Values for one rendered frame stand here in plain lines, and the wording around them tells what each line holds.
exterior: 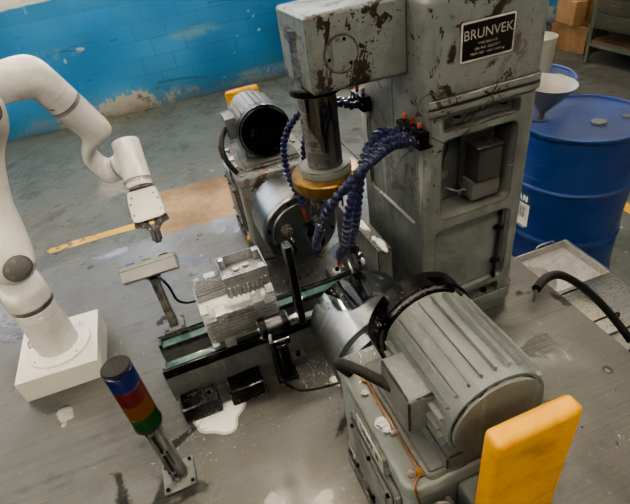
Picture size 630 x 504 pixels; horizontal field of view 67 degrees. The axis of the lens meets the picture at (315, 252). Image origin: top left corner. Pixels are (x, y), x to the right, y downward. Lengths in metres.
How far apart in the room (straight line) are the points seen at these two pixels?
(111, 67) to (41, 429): 5.44
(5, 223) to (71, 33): 5.28
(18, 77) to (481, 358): 1.19
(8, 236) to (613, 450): 1.53
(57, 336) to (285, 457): 0.77
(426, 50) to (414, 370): 0.63
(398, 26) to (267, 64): 5.78
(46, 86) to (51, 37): 5.21
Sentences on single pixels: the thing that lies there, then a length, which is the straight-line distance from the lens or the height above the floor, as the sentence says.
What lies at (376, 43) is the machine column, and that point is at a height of 1.63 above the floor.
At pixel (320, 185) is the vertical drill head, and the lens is 1.15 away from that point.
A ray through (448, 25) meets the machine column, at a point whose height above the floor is 1.66.
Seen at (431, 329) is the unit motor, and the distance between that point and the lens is 0.74.
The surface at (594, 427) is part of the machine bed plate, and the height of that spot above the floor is 0.80.
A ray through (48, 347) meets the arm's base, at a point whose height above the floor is 0.93.
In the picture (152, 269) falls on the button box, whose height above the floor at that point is 1.06.
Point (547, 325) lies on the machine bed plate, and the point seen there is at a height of 0.80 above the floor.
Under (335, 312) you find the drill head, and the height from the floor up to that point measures 1.14.
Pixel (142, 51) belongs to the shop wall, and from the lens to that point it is 6.58.
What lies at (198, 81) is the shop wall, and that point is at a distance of 6.70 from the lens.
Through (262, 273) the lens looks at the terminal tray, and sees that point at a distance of 1.25.
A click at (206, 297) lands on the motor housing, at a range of 1.27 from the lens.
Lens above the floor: 1.89
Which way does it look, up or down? 37 degrees down
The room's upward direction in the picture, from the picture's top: 9 degrees counter-clockwise
